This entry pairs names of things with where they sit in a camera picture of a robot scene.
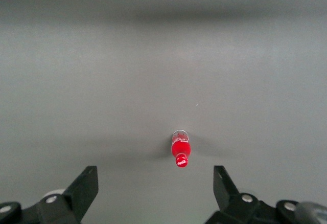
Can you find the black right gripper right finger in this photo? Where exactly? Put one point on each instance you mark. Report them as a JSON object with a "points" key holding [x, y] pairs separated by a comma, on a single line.
{"points": [[227, 196]]}

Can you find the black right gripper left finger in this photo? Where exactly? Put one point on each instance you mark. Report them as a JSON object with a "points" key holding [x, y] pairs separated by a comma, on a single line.
{"points": [[76, 196]]}

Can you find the red cola bottle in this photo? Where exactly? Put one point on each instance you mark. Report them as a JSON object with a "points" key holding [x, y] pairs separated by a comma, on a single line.
{"points": [[181, 148]]}

